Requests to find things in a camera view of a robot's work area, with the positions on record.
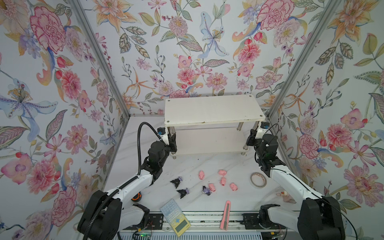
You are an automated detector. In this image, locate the black purple toy figure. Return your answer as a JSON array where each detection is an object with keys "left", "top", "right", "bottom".
[
  {"left": 203, "top": 186, "right": 211, "bottom": 196},
  {"left": 177, "top": 188, "right": 190, "bottom": 199},
  {"left": 171, "top": 177, "right": 183, "bottom": 189}
]

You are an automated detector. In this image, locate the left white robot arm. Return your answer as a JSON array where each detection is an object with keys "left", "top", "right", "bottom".
[{"left": 77, "top": 134, "right": 177, "bottom": 240}]

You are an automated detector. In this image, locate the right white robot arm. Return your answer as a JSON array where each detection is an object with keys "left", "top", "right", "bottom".
[{"left": 246, "top": 129, "right": 346, "bottom": 240}]

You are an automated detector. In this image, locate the white two-tier shelf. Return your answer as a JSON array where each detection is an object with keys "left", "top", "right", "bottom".
[{"left": 164, "top": 95, "right": 266, "bottom": 158}]

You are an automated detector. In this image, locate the tape roll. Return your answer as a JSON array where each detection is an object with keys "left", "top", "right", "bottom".
[{"left": 250, "top": 172, "right": 267, "bottom": 189}]

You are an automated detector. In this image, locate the pink pig toy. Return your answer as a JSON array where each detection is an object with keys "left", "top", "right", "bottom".
[
  {"left": 199, "top": 171, "right": 205, "bottom": 180},
  {"left": 218, "top": 170, "right": 227, "bottom": 177},
  {"left": 230, "top": 183, "right": 238, "bottom": 191},
  {"left": 209, "top": 184, "right": 216, "bottom": 192},
  {"left": 220, "top": 177, "right": 227, "bottom": 186}
]

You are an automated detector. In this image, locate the orange black round object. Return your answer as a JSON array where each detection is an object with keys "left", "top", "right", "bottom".
[{"left": 131, "top": 192, "right": 142, "bottom": 203}]

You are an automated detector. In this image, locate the yellow calculator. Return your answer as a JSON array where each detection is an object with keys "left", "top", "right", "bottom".
[{"left": 160, "top": 199, "right": 191, "bottom": 238}]

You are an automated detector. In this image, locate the pink box cutter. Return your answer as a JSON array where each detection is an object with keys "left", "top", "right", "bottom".
[{"left": 220, "top": 201, "right": 231, "bottom": 231}]

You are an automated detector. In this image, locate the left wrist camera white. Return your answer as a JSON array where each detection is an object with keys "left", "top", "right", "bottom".
[{"left": 157, "top": 127, "right": 170, "bottom": 146}]

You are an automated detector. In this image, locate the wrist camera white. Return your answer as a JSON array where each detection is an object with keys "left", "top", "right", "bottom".
[
  {"left": 256, "top": 121, "right": 271, "bottom": 139},
  {"left": 157, "top": 127, "right": 170, "bottom": 146}
]

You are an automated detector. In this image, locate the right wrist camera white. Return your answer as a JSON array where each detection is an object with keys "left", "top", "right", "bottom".
[{"left": 256, "top": 121, "right": 271, "bottom": 139}]

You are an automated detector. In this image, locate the aluminium front rail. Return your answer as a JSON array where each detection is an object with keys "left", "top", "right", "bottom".
[{"left": 119, "top": 211, "right": 289, "bottom": 233}]

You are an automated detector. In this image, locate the aluminium corner post right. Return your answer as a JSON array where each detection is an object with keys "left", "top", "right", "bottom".
[{"left": 267, "top": 1, "right": 342, "bottom": 120}]

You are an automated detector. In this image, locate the aluminium corner post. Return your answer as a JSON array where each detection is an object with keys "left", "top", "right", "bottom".
[
  {"left": 267, "top": 1, "right": 342, "bottom": 120},
  {"left": 69, "top": 0, "right": 131, "bottom": 120}
]

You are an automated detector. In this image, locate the aluminium corner post left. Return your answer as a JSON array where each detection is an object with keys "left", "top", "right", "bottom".
[{"left": 69, "top": 0, "right": 131, "bottom": 120}]

